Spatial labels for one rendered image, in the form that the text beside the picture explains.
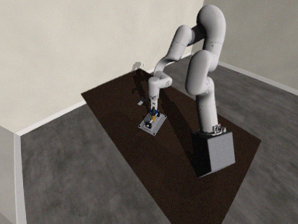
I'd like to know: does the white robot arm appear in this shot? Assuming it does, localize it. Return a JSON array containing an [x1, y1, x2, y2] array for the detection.
[[137, 4, 226, 136]]

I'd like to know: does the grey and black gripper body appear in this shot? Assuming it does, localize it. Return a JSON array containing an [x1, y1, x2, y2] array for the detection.
[[150, 97, 159, 110]]

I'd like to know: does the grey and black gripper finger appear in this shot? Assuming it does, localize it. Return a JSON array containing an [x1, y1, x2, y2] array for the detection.
[[151, 107, 156, 116]]

